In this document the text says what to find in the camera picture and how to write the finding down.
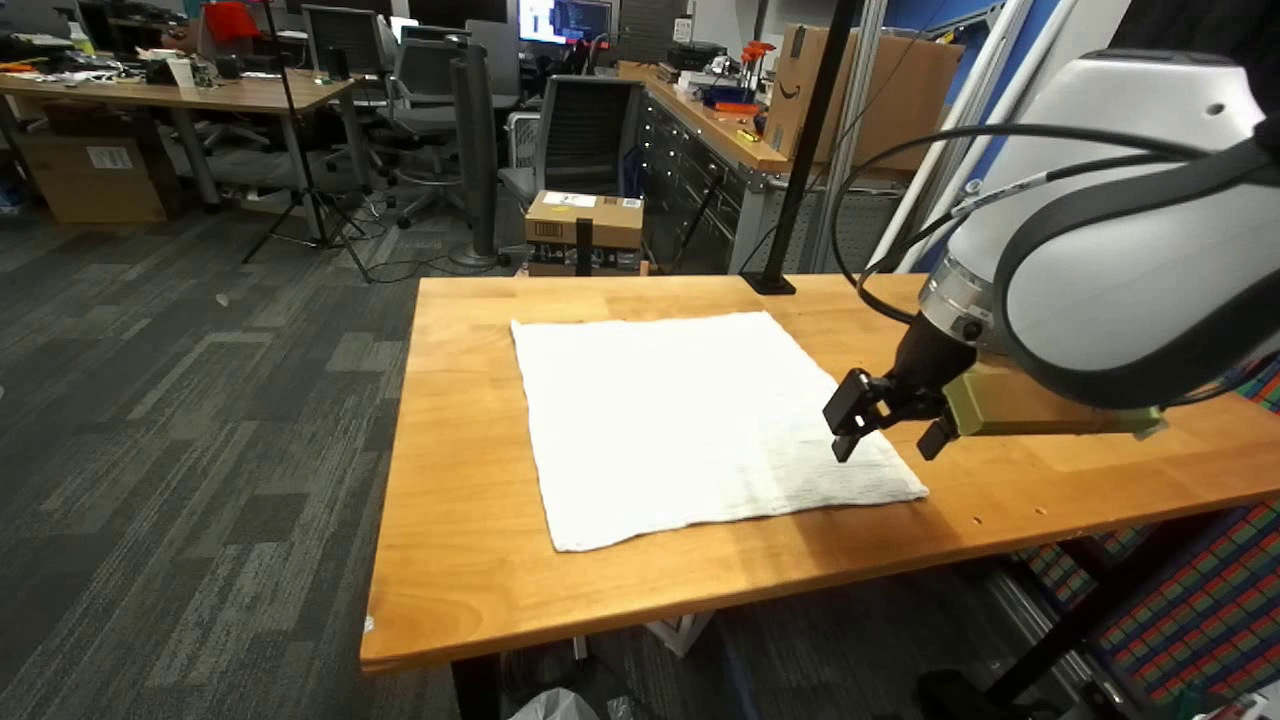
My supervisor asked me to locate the lit computer monitor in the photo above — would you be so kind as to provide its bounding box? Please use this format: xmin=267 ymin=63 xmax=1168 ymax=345
xmin=514 ymin=0 xmax=571 ymax=49

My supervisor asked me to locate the black table leg frame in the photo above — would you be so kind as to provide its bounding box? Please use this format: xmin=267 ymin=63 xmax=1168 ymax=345
xmin=446 ymin=650 xmax=508 ymax=720

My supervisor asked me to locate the grey office chair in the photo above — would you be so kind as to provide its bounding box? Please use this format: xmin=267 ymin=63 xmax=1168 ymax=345
xmin=375 ymin=19 xmax=499 ymax=224

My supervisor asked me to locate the cardboard box with label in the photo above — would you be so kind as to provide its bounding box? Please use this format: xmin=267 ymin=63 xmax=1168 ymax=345
xmin=14 ymin=128 xmax=172 ymax=233

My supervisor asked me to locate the red object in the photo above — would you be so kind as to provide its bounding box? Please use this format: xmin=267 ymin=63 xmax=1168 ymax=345
xmin=200 ymin=0 xmax=265 ymax=49

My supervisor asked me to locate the white and blue board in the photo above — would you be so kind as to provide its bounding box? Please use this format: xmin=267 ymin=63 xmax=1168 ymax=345
xmin=862 ymin=0 xmax=1110 ymax=271

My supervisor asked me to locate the black vertical pole with base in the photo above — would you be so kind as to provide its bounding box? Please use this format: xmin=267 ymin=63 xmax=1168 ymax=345
xmin=740 ymin=0 xmax=867 ymax=299

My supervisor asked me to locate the tan wrist camera block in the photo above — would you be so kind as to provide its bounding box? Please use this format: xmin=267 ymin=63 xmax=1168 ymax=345
xmin=946 ymin=360 xmax=1168 ymax=439

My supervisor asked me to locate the black monitor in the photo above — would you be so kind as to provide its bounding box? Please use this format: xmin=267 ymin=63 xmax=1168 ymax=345
xmin=300 ymin=0 xmax=385 ymax=79

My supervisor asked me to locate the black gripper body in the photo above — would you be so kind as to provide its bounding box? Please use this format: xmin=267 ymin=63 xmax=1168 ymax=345
xmin=874 ymin=311 xmax=988 ymax=427

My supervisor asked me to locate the long wooden desk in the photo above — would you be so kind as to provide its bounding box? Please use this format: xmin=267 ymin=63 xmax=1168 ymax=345
xmin=0 ymin=69 xmax=369 ymax=210

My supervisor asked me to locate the white square towel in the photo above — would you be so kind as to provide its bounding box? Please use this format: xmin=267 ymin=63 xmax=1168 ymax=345
xmin=508 ymin=307 xmax=933 ymax=554

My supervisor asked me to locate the grey cabinet with wooden counter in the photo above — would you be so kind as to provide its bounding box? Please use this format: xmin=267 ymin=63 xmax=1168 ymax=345
xmin=617 ymin=56 xmax=912 ymax=277

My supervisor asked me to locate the grey metal post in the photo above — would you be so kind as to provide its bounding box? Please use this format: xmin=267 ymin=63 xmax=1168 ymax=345
xmin=821 ymin=0 xmax=897 ymax=271

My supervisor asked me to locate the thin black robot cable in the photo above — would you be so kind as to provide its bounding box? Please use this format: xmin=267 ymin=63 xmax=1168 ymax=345
xmin=823 ymin=120 xmax=1262 ymax=327

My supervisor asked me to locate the flat cardboard box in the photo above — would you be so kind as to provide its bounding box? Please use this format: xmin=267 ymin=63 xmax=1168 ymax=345
xmin=518 ymin=188 xmax=647 ymax=254

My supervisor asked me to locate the large cardboard box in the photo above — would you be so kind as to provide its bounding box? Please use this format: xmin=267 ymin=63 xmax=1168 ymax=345
xmin=766 ymin=19 xmax=967 ymax=175

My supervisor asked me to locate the black tripod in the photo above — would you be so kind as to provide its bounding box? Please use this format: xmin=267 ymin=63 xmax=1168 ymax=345
xmin=235 ymin=0 xmax=379 ymax=287

